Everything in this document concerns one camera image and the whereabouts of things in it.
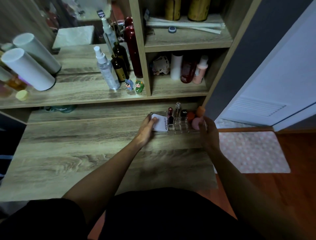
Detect person's left hand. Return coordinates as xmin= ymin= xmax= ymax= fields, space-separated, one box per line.
xmin=134 ymin=114 xmax=158 ymax=149

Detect person's right hand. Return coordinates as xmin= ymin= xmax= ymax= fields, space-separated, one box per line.
xmin=199 ymin=116 xmax=221 ymax=154

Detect clear acrylic makeup organizer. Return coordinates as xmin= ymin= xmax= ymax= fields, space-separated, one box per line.
xmin=150 ymin=109 xmax=208 ymax=135

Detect person's left forearm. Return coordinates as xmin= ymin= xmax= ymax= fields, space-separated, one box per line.
xmin=62 ymin=142 xmax=151 ymax=224

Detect person's right forearm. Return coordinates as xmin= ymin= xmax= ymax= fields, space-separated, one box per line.
xmin=209 ymin=148 xmax=312 ymax=240

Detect pink makeup sponge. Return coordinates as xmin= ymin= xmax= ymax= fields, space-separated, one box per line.
xmin=192 ymin=117 xmax=204 ymax=131

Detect white compact case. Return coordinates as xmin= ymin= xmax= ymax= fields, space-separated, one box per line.
xmin=151 ymin=113 xmax=169 ymax=132

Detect pink bottle white cap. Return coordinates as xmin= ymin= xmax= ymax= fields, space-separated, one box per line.
xmin=192 ymin=55 xmax=209 ymax=85

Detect white toy figurine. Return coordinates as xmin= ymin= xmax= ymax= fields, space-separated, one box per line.
xmin=151 ymin=56 xmax=171 ymax=75

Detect short dark red bottle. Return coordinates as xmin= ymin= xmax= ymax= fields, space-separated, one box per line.
xmin=180 ymin=57 xmax=197 ymax=84

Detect pink dotted floor mat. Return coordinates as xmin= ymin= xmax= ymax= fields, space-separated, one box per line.
xmin=214 ymin=131 xmax=291 ymax=174

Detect white tube bottle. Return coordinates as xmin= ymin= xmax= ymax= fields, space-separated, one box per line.
xmin=170 ymin=53 xmax=184 ymax=80

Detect dark amber glass bottle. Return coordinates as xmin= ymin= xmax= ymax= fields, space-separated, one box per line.
xmin=111 ymin=55 xmax=129 ymax=83

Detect clear spray bottle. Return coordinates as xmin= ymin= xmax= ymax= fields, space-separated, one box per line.
xmin=93 ymin=46 xmax=121 ymax=90

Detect tall dark red bottle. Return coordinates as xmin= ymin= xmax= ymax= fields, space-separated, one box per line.
xmin=124 ymin=26 xmax=144 ymax=79

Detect wooden shelf cabinet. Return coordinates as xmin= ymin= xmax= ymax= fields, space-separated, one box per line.
xmin=0 ymin=0 xmax=262 ymax=124

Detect green item under shelf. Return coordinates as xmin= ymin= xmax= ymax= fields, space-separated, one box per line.
xmin=44 ymin=105 xmax=77 ymax=114

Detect white door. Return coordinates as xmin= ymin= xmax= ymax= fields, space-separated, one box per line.
xmin=217 ymin=0 xmax=316 ymax=132

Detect person's black shorts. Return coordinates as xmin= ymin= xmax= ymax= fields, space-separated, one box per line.
xmin=0 ymin=187 xmax=266 ymax=240

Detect mirror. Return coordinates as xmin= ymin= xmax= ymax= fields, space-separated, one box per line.
xmin=0 ymin=0 xmax=139 ymax=75

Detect bundle of white sticks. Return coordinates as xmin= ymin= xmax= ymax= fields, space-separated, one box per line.
xmin=145 ymin=17 xmax=226 ymax=35

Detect white cylinder container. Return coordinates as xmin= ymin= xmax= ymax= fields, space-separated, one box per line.
xmin=1 ymin=48 xmax=56 ymax=91

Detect small amber bottle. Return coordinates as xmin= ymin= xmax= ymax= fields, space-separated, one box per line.
xmin=4 ymin=76 xmax=28 ymax=91

